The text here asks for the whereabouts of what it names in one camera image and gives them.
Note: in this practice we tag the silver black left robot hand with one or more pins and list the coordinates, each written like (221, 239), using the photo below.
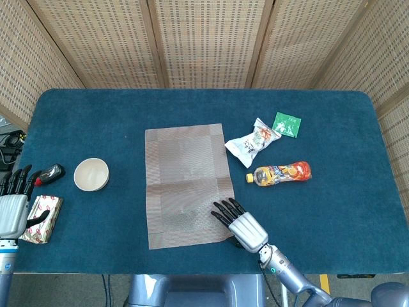
(12, 211)

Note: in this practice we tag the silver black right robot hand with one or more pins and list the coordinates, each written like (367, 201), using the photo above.
(247, 230)

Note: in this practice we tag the iced tea bottle orange label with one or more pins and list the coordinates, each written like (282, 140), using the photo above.
(281, 174)

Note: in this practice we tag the white snack bag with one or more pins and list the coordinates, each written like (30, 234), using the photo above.
(249, 144)

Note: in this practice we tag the white ceramic bowl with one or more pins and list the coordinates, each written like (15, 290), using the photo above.
(91, 174)

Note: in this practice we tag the brown woven placemat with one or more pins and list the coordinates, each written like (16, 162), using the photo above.
(185, 166)

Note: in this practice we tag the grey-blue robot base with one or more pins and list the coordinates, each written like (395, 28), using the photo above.
(191, 294)

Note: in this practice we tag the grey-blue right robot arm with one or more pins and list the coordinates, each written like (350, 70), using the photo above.
(287, 265)

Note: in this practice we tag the red white patterned packet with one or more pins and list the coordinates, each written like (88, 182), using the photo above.
(44, 211)

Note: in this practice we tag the small black bottle red cap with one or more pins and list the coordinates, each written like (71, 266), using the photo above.
(52, 172)

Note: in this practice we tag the black electronic equipment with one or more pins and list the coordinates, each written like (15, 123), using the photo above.
(12, 140)

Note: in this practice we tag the white table leg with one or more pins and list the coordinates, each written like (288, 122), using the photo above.
(284, 299)

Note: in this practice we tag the green tea sachet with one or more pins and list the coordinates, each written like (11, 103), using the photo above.
(287, 124)

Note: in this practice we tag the blue velvet table cover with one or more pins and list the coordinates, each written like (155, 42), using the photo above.
(96, 128)

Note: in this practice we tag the woven bamboo screen panel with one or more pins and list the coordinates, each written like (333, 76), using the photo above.
(105, 41)
(211, 41)
(397, 144)
(377, 54)
(303, 41)
(25, 64)

